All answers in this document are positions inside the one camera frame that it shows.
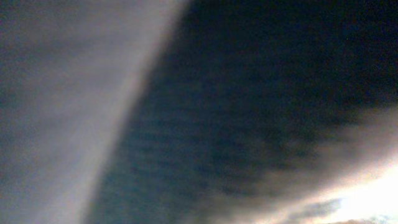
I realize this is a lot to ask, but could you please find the light blue printed t-shirt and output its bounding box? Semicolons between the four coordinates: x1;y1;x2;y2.
0;0;398;224

